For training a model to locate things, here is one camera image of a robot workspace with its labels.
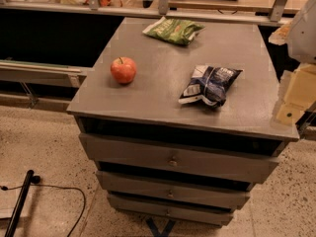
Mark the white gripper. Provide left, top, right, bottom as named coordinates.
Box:
left=268, top=0, right=316, bottom=125

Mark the blue chip bag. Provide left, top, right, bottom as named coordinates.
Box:
left=179, top=65, right=242, bottom=108

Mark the green chip bag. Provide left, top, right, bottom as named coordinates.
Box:
left=142, top=17, right=204, bottom=45

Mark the top grey drawer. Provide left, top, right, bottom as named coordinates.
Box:
left=79, top=133, right=278, bottom=184

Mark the grey drawer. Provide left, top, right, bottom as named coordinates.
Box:
left=79, top=133, right=278, bottom=184
left=108, top=194, right=233, bottom=226
left=96, top=171, right=250, bottom=210

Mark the middle grey drawer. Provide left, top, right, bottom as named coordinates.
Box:
left=96, top=171, right=250, bottom=210

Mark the grey drawer cabinet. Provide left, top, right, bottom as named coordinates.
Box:
left=68, top=18, right=298, bottom=214

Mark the red apple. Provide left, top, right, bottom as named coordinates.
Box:
left=111, top=57, right=137, bottom=84

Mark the bottom grey drawer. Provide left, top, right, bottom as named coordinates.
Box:
left=108, top=194, right=233, bottom=226

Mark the grey side shelf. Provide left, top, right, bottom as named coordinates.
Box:
left=0, top=60, right=92, bottom=88

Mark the black pole on floor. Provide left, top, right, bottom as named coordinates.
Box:
left=5, top=170, right=40, bottom=237

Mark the metal railing frame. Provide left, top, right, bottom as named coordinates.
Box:
left=0, top=0, right=307, bottom=26

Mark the black floor cable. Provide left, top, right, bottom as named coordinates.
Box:
left=0, top=183, right=87, bottom=237

